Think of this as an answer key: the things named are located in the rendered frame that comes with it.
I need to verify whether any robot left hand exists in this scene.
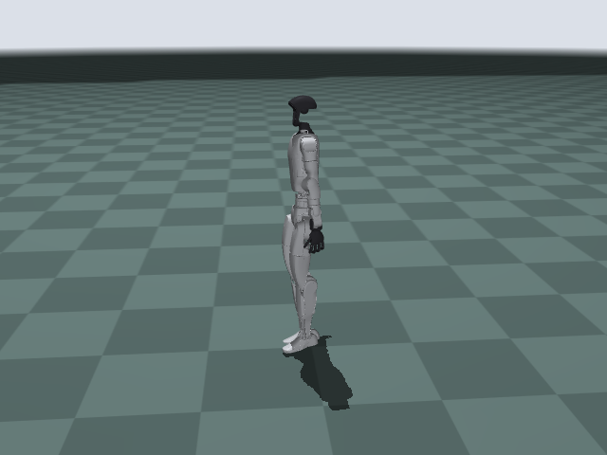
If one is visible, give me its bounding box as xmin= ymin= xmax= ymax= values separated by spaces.
xmin=303 ymin=219 xmax=324 ymax=254

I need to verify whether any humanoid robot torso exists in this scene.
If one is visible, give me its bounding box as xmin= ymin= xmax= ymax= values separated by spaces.
xmin=287 ymin=130 xmax=320 ymax=227

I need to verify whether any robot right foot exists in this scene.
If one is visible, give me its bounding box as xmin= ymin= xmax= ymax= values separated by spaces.
xmin=283 ymin=329 xmax=320 ymax=344

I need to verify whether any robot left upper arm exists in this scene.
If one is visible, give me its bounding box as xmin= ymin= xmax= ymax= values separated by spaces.
xmin=300 ymin=136 xmax=319 ymax=191

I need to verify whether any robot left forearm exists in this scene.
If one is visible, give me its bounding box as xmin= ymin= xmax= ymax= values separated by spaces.
xmin=306 ymin=178 xmax=322 ymax=228

